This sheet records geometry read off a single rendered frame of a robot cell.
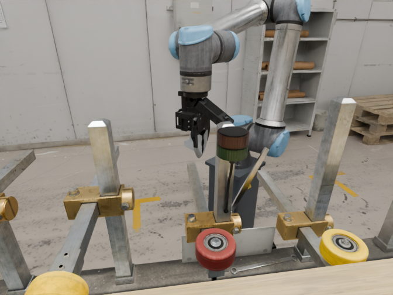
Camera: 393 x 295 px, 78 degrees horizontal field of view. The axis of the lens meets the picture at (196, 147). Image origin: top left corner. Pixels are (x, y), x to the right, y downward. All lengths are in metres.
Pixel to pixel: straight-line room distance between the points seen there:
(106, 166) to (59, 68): 2.79
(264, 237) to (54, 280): 0.52
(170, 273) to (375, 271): 0.46
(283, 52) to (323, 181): 0.72
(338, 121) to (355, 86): 3.99
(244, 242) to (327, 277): 0.28
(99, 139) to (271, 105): 0.90
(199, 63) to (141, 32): 2.50
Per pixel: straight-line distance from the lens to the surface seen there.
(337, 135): 0.61
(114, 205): 0.56
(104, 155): 0.50
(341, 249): 0.57
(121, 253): 0.66
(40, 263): 1.92
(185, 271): 0.73
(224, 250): 0.50
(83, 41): 3.18
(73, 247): 0.47
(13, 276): 0.77
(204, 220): 0.61
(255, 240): 0.74
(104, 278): 0.76
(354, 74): 4.50
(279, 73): 1.22
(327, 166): 0.63
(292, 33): 1.23
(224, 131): 0.45
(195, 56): 0.67
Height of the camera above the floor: 1.28
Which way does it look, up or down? 25 degrees down
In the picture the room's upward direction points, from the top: straight up
